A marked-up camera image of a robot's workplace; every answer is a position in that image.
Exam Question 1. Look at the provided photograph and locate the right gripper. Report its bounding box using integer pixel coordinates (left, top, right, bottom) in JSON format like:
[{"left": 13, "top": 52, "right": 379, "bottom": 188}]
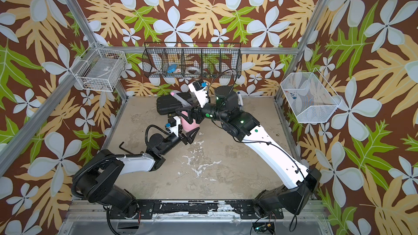
[{"left": 178, "top": 97, "right": 232, "bottom": 126}]

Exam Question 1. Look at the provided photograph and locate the white tape roll in basket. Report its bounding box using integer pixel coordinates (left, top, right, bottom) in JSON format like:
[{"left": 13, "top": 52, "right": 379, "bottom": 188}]
[{"left": 185, "top": 66, "right": 201, "bottom": 75}]

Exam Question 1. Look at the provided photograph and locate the black wire wall basket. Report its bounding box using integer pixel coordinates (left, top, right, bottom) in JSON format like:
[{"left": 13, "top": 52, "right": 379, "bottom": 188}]
[{"left": 141, "top": 42, "right": 242, "bottom": 79}]

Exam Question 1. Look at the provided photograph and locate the white wire basket right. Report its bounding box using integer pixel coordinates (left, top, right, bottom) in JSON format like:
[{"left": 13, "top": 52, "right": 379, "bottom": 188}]
[{"left": 280, "top": 69, "right": 342, "bottom": 124}]

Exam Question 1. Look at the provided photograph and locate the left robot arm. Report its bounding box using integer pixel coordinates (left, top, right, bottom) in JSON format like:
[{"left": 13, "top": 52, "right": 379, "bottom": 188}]
[{"left": 71, "top": 116, "right": 199, "bottom": 218}]

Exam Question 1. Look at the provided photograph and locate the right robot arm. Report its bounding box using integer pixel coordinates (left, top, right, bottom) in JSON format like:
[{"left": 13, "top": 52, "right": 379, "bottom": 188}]
[{"left": 172, "top": 82, "right": 322, "bottom": 218}]

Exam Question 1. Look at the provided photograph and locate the pink spray bottle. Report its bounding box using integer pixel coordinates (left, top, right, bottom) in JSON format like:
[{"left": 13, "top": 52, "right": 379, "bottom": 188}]
[{"left": 181, "top": 110, "right": 200, "bottom": 132}]

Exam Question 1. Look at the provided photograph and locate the blue white spray nozzle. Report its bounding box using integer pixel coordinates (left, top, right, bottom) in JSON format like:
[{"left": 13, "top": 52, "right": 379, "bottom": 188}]
[{"left": 237, "top": 91, "right": 243, "bottom": 107}]

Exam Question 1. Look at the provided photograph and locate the blue round item in basket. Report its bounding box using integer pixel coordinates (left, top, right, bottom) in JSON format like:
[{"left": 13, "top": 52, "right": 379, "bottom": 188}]
[{"left": 167, "top": 64, "right": 177, "bottom": 74}]

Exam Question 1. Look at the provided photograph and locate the black hex key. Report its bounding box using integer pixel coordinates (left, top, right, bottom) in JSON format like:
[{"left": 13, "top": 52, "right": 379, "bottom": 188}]
[{"left": 118, "top": 141, "right": 138, "bottom": 154}]

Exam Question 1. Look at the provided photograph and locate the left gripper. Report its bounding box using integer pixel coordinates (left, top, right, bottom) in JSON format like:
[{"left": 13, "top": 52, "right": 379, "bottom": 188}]
[{"left": 159, "top": 118, "right": 197, "bottom": 157}]

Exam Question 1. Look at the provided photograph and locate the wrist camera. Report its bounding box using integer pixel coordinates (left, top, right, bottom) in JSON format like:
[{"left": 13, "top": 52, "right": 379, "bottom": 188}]
[
  {"left": 165, "top": 117, "right": 177, "bottom": 132},
  {"left": 188, "top": 79, "right": 210, "bottom": 108}
]

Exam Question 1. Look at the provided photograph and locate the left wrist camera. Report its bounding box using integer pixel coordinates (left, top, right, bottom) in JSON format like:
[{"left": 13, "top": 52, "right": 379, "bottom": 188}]
[{"left": 165, "top": 117, "right": 177, "bottom": 132}]

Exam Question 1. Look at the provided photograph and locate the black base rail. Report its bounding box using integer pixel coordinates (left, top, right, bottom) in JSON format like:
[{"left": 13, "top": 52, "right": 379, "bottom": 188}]
[{"left": 137, "top": 199, "right": 284, "bottom": 220}]

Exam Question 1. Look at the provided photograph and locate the black plastic case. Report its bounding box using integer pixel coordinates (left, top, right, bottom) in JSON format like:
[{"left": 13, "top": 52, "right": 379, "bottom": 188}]
[{"left": 156, "top": 95, "right": 183, "bottom": 115}]

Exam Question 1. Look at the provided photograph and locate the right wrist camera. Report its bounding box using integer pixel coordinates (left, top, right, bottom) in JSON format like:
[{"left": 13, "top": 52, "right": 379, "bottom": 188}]
[{"left": 188, "top": 79, "right": 210, "bottom": 108}]

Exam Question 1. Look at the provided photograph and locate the white wire basket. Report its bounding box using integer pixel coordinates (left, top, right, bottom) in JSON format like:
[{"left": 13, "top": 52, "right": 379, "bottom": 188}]
[
  {"left": 72, "top": 47, "right": 127, "bottom": 92},
  {"left": 280, "top": 69, "right": 342, "bottom": 124}
]

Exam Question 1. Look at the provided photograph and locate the white wire basket left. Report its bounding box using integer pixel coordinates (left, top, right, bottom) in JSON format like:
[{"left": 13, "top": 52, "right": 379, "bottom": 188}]
[{"left": 72, "top": 47, "right": 127, "bottom": 92}]

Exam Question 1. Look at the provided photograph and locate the pink grey spray nozzle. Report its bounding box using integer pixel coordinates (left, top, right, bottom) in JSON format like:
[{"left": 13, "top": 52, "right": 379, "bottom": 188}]
[{"left": 170, "top": 92, "right": 192, "bottom": 103}]

